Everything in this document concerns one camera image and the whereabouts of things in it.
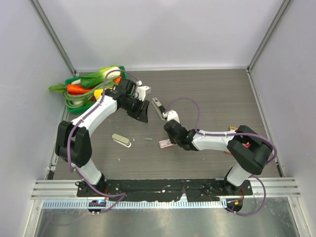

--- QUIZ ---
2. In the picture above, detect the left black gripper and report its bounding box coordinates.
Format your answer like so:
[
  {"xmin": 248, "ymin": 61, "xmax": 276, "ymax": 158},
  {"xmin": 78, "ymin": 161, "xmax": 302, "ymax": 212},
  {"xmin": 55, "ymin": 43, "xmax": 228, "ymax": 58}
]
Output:
[{"xmin": 121, "ymin": 96, "xmax": 149, "ymax": 123}]

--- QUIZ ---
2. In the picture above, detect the red white staple box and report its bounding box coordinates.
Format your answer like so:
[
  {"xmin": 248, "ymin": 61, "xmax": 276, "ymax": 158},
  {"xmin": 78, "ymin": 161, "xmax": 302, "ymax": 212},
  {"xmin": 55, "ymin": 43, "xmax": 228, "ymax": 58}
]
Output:
[{"xmin": 159, "ymin": 139, "xmax": 175, "ymax": 149}]

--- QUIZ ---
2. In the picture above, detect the black and beige stapler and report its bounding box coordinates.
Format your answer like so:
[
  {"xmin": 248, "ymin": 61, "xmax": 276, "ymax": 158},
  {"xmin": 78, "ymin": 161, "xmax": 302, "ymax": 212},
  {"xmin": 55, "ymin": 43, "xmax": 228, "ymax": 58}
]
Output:
[{"xmin": 152, "ymin": 97, "xmax": 167, "ymax": 120}]

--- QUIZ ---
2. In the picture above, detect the small beige stapler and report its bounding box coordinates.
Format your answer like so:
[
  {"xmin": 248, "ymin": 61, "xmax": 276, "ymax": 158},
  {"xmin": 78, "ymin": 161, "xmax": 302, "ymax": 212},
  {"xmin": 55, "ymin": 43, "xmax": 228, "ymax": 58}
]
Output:
[{"xmin": 112, "ymin": 133, "xmax": 132, "ymax": 148}]

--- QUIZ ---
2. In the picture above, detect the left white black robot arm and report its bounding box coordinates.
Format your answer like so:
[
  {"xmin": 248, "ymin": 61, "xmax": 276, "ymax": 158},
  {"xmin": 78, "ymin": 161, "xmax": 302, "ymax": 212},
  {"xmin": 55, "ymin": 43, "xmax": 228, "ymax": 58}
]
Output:
[{"xmin": 55, "ymin": 78, "xmax": 151, "ymax": 197}]

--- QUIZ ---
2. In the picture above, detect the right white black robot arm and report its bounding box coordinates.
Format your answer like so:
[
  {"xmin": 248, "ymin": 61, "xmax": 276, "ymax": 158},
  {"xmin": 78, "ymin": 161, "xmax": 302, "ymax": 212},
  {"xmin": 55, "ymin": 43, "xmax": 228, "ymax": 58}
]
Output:
[{"xmin": 163, "ymin": 119, "xmax": 277, "ymax": 195}]

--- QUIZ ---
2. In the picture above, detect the small orange carrot piece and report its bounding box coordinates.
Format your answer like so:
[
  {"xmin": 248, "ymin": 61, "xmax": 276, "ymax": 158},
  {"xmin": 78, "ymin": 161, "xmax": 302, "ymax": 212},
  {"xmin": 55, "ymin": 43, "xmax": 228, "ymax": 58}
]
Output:
[{"xmin": 114, "ymin": 77, "xmax": 122, "ymax": 84}]

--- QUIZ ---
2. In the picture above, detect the yellow napa cabbage toy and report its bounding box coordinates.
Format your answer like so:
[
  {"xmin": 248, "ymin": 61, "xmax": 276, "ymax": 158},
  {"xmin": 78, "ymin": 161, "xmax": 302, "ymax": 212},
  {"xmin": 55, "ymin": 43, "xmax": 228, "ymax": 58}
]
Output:
[{"xmin": 93, "ymin": 89, "xmax": 103, "ymax": 101}]

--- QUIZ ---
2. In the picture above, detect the orange snack packet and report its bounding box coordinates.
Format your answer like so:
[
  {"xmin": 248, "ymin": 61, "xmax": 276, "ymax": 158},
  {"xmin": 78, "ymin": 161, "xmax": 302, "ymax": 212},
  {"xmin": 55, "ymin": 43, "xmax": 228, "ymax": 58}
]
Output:
[{"xmin": 225, "ymin": 126, "xmax": 238, "ymax": 155}]

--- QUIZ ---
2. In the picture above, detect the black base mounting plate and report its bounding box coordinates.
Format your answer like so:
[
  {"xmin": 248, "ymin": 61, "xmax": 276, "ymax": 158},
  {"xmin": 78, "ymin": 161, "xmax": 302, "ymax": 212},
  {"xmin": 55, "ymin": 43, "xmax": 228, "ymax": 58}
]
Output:
[{"xmin": 77, "ymin": 178, "xmax": 254, "ymax": 202}]

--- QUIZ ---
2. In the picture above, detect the green white bok choy toy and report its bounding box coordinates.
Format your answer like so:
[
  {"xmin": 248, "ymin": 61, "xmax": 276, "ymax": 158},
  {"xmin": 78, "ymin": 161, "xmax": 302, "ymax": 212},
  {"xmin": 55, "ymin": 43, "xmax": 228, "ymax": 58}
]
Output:
[{"xmin": 80, "ymin": 65, "xmax": 121, "ymax": 88}]

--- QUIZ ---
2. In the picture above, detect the green long beans toy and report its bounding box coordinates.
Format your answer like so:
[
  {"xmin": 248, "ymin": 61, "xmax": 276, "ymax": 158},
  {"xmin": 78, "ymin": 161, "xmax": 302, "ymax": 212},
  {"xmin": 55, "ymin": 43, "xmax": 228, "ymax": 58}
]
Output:
[{"xmin": 63, "ymin": 83, "xmax": 103, "ymax": 109}]

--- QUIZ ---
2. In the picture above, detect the orange carrot toy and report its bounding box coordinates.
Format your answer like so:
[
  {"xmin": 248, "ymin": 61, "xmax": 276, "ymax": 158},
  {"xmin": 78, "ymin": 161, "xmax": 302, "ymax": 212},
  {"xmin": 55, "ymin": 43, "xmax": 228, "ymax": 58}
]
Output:
[{"xmin": 66, "ymin": 84, "xmax": 93, "ymax": 95}]

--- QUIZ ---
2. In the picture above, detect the green plastic tray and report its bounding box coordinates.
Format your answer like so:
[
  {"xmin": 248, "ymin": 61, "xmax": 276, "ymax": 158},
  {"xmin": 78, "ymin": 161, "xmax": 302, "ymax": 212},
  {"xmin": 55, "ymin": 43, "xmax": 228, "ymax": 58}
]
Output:
[{"xmin": 65, "ymin": 66, "xmax": 127, "ymax": 115}]

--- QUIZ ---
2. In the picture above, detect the green leaf outside tray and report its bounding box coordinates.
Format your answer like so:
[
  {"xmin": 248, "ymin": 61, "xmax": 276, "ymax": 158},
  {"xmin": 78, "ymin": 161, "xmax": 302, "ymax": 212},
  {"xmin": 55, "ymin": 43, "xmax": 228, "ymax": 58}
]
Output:
[{"xmin": 48, "ymin": 83, "xmax": 67, "ymax": 93}]

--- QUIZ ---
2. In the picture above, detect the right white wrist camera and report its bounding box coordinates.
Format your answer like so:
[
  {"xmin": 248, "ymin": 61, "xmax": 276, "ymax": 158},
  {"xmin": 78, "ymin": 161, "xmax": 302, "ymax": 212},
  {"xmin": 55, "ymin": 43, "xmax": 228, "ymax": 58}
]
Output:
[{"xmin": 162, "ymin": 110, "xmax": 180, "ymax": 123}]

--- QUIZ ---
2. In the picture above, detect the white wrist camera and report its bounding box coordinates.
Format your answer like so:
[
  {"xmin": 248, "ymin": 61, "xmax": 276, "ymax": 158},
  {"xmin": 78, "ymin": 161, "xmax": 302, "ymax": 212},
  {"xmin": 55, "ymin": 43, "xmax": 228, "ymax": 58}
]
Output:
[
  {"xmin": 162, "ymin": 110, "xmax": 180, "ymax": 123},
  {"xmin": 135, "ymin": 86, "xmax": 151, "ymax": 101}
]

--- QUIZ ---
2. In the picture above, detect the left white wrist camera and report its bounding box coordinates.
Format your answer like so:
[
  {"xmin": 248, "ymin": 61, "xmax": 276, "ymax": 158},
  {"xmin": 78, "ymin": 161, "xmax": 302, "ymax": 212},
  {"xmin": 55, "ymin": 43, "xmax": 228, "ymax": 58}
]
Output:
[{"xmin": 135, "ymin": 86, "xmax": 151, "ymax": 101}]

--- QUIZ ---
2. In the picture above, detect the aluminium rail front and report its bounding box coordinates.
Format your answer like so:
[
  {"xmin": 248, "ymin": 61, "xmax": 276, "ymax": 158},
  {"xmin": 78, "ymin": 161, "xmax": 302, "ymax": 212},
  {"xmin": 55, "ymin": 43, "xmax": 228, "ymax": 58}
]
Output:
[{"xmin": 31, "ymin": 177, "xmax": 301, "ymax": 199}]

